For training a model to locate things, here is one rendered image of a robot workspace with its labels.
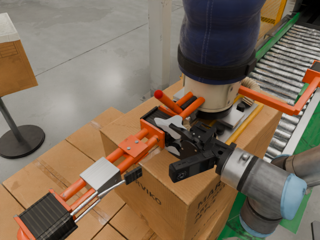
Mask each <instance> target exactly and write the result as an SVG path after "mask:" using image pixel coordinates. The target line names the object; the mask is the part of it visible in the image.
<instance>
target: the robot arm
mask: <svg viewBox="0 0 320 240"><path fill-rule="evenodd" d="M154 121H155V122H156V125H157V126H158V127H161V128H162V129H163V130H164V131H166V132H168V133H169V134H170V135H171V136H172V137H173V138H174V139H176V140H175V141H174V142H173V143H172V144H170V146H168V147H166V146H165V149H166V150H167V151H168V152H169V153H171V154H172V155H173V156H175V157H176V158H178V159H180V160H179V161H177V162H174V163H171V164H170V165H169V177H170V178H171V180H172V182H173V183H176V182H178V181H181V180H184V179H186V178H189V177H192V176H194V175H197V174H199V173H202V172H204V171H207V170H210V169H212V168H214V165H217V167H216V170H215V173H217V174H218V175H220V180H221V181H222V182H224V183H226V184H227V185H229V186H231V187H233V188H234V189H236V190H238V191H239V192H241V193H243V194H244V195H246V196H247V197H246V199H245V201H244V204H243V206H242V207H241V209H240V222H241V224H242V226H243V228H244V229H245V230H246V231H247V232H248V233H249V234H251V235H253V236H256V237H260V238H264V237H267V236H269V235H271V234H273V233H274V231H275V230H276V227H277V226H278V225H279V223H280V222H281V220H282V219H283V218H284V219H286V220H292V219H293V218H294V216H295V214H296V212H297V210H298V208H299V206H300V204H301V201H302V199H303V197H304V194H305V192H306V190H307V189H309V188H311V187H314V186H318V185H320V145H318V146H316V147H314V148H311V149H309V150H306V151H304V152H301V153H299V154H296V155H290V154H281V155H278V156H276V157H275V158H274V159H273V160H272V161H271V162H270V163H269V162H267V161H265V160H263V159H261V158H259V157H257V156H255V155H253V154H251V153H249V152H247V151H245V150H243V149H241V148H239V147H237V148H236V146H237V144H235V143H233V142H232V143H231V144H230V145H228V144H226V143H224V142H222V141H220V140H218V139H216V137H217V134H216V130H217V129H215V128H213V127H211V126H209V125H207V124H205V123H203V122H201V121H198V122H197V123H196V124H195V125H193V126H192V127H191V128H190V131H188V130H187V129H186V128H185V127H184V126H182V117H181V116H179V115H175V116H173V117H171V118H169V119H167V120H164V119H161V118H155V119H154ZM201 124H203V125H205V126H207V127H209V128H210V129H207V128H205V127H203V126H201ZM235 148H236V149H235Z"/></svg>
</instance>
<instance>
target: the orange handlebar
mask: <svg viewBox="0 0 320 240"><path fill-rule="evenodd" d="M319 83H320V77H314V79H313V80H312V82H311V83H310V84H309V86H308V87H307V88H306V90H305V91H304V93H303V94H302V95H301V97H300V98H299V100H298V101H297V102H296V104H295V105H294V106H291V105H288V104H286V103H284V102H281V101H279V100H276V99H273V98H271V97H269V96H266V95H264V94H261V93H259V92H256V91H254V90H251V89H249V88H246V87H244V86H240V88H239V91H238V93H239V94H241V95H243V96H246V97H248V98H250V99H253V100H255V101H258V102H260V103H262V104H265V105H267V106H269V107H272V108H274V109H276V110H279V111H281V112H284V113H286V114H288V115H291V116H292V115H298V114H299V113H300V111H301V110H302V108H303V107H304V106H305V104H306V103H307V101H308V100H309V98H310V97H311V95H312V94H313V92H314V91H315V89H316V88H317V86H318V85H319ZM192 97H193V94H192V92H191V91H190V92H188V93H187V94H186V95H185V96H183V97H182V98H181V99H179V100H178V101H177V102H176V104H177V105H178V106H179V107H180V106H182V105H183V104H184V103H185V102H187V101H188V100H189V99H190V98H192ZM204 102H205V99H204V98H203V97H199V98H197V99H196V100H195V101H194V102H193V103H192V104H190V105H189V106H188V107H187V108H186V109H185V110H183V111H182V112H181V113H180V114H179V115H180V116H182V117H183V120H185V119H186V118H187V117H188V116H189V115H190V114H191V113H193V112H194V110H196V109H197V108H198V107H199V106H200V105H201V104H203V103H204ZM148 134H149V131H148V130H147V129H146V128H143V129H141V130H140V131H139V132H138V133H136V134H135V135H134V136H133V135H130V136H128V137H127V138H126V139H125V140H124V141H122V142H121V143H120V144H118V145H117V146H118V148H117V149H116V150H115V151H114V152H113V153H111V154H110V155H109V156H107V157H106V158H105V159H107V160H108V161H109V162H110V163H114V162H115V161H116V160H117V159H119V158H120V157H121V156H123V157H125V158H126V159H125V160H124V161H123V162H122V163H120V164H119V165H118V166H117V168H118V169H119V170H120V174H123V173H124V172H125V171H126V170H127V169H128V168H130V167H131V166H132V165H133V164H134V165H137V164H138V163H139V162H140V161H141V160H142V159H143V158H145V157H146V156H147V155H148V154H149V152H148V151H149V150H150V149H151V148H152V147H154V146H155V145H156V144H157V143H158V142H159V141H160V138H159V136H158V135H153V136H152V137H151V138H150V139H149V140H148V141H146V142H145V143H144V142H142V141H141V140H142V139H143V138H144V137H146V136H147V135H148ZM85 186H86V183H85V182H84V180H83V179H82V178H79V179H78V180H77V181H76V182H74V183H73V184H72V185H70V186H69V187H68V188H66V190H64V191H63V192H62V193H61V194H59V196H60V197H61V198H62V199H63V200H64V201H65V202H66V201H68V200H69V199H70V198H71V197H72V196H74V195H75V194H76V193H77V192H78V191H80V190H81V189H82V188H83V187H85ZM94 192H95V190H94V189H93V188H90V189H89V190H88V191H87V192H86V193H84V194H83V195H82V196H81V197H80V198H78V199H77V200H76V201H75V202H74V203H73V204H71V205H70V207H71V208H72V210H74V209H76V208H77V207H78V206H79V205H80V204H82V203H83V202H84V201H85V200H86V199H87V198H88V197H89V196H90V195H92V194H93V193H94ZM17 240H30V239H29V238H28V236H27V235H26V234H25V232H24V231H23V230H22V229H21V227H20V228H19V230H18V232H17Z"/></svg>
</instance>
